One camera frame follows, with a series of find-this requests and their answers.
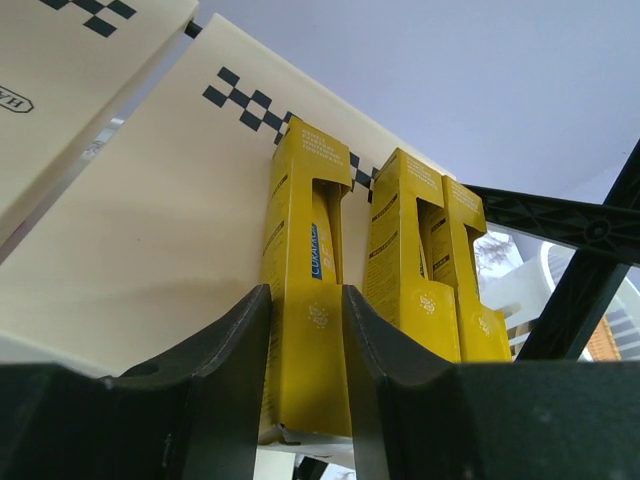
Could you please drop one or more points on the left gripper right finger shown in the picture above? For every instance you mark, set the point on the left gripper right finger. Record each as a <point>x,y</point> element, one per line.
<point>415,415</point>

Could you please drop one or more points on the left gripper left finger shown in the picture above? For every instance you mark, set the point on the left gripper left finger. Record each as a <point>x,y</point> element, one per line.
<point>191,412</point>

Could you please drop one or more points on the yellow toothpaste box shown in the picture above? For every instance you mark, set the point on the yellow toothpaste box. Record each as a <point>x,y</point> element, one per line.
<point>482,331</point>
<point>305,395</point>
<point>399,279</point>

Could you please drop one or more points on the beige three-tier shelf rack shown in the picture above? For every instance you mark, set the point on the beige three-tier shelf rack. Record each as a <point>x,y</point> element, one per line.
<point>161,233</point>

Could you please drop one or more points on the white plastic dish basket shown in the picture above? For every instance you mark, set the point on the white plastic dish basket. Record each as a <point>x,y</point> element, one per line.
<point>552,303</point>

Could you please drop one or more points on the woven wicker fan tray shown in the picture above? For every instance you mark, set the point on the woven wicker fan tray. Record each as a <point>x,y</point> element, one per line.
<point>602,345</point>

